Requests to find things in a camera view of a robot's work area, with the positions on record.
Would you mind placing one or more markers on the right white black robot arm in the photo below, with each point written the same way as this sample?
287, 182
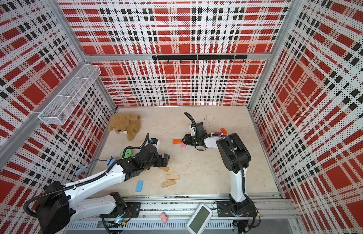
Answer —
235, 157

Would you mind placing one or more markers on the brown teddy bear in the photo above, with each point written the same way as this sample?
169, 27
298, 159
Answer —
128, 124

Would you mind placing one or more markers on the white tablet device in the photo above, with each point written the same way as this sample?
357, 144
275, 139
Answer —
199, 220

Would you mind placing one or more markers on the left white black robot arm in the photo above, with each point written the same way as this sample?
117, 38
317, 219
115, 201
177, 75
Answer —
62, 204

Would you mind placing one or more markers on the black hook rail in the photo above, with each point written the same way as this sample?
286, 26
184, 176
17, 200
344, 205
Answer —
199, 57

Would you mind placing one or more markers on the red-orange building block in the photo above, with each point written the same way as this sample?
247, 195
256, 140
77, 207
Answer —
224, 130

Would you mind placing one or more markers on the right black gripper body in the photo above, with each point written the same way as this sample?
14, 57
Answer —
191, 140

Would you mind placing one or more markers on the green round toy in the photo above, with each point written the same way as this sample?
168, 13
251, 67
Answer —
126, 154

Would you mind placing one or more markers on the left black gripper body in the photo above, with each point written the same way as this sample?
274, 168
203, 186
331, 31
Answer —
156, 162

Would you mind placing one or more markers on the wooden block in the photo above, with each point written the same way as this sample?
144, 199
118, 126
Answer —
168, 183
172, 177
166, 169

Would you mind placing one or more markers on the white wire mesh basket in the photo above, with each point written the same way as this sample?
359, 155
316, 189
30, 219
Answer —
58, 111

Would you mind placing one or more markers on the pink block on rail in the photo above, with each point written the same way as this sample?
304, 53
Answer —
164, 218

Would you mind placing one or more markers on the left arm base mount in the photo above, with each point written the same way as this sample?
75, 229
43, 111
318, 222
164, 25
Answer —
120, 216

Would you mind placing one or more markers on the light blue front block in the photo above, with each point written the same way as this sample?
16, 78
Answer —
139, 186

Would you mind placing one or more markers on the orange building block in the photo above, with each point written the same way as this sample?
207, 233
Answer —
177, 141

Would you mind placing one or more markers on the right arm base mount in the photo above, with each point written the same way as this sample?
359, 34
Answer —
245, 215

